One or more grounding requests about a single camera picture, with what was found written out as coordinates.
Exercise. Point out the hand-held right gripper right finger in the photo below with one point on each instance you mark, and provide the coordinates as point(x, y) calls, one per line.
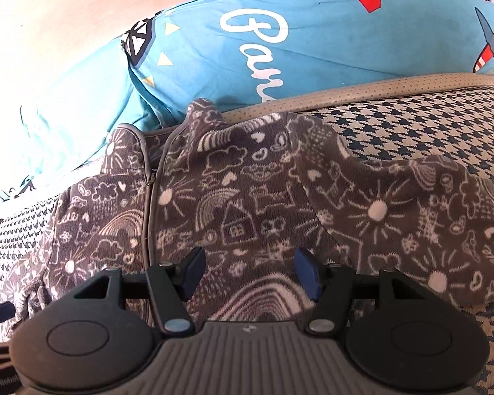
point(311, 275)

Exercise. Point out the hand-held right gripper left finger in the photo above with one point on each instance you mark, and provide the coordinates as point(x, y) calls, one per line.
point(191, 273)

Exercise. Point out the grey patterned fleece garment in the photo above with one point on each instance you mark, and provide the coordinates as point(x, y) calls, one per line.
point(271, 197)

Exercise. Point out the houndstooth sofa seat cover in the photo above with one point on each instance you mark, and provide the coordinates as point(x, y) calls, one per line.
point(415, 127)

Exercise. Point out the blue printed sofa back cover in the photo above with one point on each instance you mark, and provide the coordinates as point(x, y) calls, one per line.
point(313, 49)

